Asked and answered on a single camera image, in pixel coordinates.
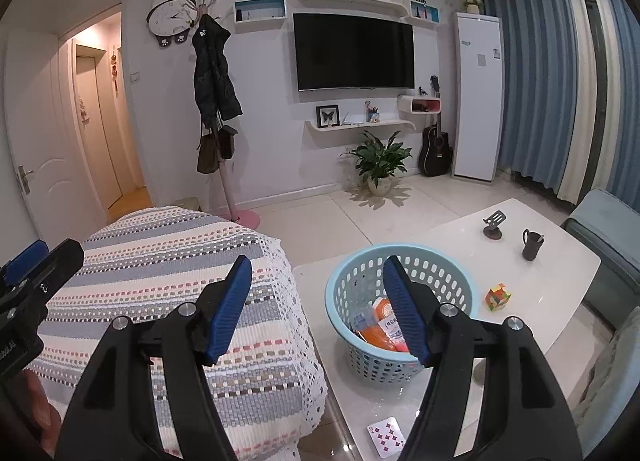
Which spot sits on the small flower pot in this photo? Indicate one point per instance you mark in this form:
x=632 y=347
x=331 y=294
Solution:
x=472 y=6

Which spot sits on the white curved wall shelf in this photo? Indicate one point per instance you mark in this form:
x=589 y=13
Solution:
x=360 y=124

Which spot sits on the white door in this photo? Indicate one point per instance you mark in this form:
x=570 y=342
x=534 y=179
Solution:
x=45 y=141

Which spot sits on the black guitar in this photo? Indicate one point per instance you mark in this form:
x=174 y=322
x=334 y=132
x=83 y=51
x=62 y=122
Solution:
x=435 y=153

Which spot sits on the grey green cushion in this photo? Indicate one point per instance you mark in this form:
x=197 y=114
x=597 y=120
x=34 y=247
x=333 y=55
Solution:
x=615 y=381

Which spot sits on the red playing card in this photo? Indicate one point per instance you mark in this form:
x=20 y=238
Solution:
x=387 y=436

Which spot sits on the black mug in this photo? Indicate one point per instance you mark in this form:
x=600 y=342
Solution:
x=531 y=248

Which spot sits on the striped knit blanket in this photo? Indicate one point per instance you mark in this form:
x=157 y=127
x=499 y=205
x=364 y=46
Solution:
x=175 y=251

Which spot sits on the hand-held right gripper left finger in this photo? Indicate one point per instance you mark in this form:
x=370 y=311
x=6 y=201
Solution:
x=230 y=311

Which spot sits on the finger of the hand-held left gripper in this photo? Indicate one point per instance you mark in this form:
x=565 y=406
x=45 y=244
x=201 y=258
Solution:
x=25 y=257
x=55 y=266

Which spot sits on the white standing air conditioner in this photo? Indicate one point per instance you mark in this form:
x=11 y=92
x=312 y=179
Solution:
x=475 y=116

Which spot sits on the large blue box shelf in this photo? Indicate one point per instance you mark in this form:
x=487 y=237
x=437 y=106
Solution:
x=260 y=15

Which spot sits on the black bag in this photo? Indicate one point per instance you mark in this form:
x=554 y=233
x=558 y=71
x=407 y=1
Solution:
x=227 y=143

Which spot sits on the black television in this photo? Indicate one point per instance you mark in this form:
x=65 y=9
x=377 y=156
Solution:
x=352 y=51

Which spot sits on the pink coat rack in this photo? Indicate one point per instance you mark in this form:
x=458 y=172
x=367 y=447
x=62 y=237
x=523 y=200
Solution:
x=227 y=186

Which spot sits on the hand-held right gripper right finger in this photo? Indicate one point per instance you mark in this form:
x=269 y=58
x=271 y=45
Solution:
x=405 y=316

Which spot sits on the dark coat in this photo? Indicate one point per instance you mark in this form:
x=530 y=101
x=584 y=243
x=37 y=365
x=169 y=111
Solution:
x=215 y=76

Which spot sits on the green potted plant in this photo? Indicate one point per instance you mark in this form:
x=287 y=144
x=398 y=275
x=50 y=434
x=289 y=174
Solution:
x=380 y=161

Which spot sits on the orange paper cup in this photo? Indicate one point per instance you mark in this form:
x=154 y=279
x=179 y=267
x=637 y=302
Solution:
x=372 y=336

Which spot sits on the small blue box shelf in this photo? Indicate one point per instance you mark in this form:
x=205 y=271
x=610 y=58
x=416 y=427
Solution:
x=425 y=12

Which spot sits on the light blue plastic basket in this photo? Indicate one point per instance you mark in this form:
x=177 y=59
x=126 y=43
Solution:
x=350 y=281

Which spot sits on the brown bag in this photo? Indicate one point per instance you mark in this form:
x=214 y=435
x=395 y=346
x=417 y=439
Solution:
x=207 y=156

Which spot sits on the person's left hand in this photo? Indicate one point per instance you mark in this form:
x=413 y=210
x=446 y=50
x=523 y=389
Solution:
x=32 y=413

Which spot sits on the framed butterfly picture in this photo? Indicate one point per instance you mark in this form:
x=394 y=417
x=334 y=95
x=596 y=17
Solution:
x=327 y=116

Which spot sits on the hallway door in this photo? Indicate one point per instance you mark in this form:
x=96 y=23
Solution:
x=97 y=141

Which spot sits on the colourful puzzle cube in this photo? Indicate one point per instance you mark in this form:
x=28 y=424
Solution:
x=497 y=297

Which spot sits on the beige stool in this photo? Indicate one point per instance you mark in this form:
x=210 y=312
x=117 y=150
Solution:
x=190 y=202

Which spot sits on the red white box shelf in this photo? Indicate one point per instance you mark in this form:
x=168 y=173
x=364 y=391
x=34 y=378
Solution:
x=425 y=105

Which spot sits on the red hanging ornament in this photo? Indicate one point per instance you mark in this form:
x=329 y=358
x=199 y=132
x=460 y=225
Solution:
x=115 y=66

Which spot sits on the black phone stand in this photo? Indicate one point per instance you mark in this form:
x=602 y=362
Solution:
x=492 y=231

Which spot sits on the pen holder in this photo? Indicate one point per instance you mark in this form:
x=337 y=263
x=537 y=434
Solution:
x=372 y=116

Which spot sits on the panda wall clock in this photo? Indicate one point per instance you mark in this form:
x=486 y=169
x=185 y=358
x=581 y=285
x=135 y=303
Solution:
x=167 y=16

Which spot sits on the grey blue sofa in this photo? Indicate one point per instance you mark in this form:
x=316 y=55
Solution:
x=605 y=226

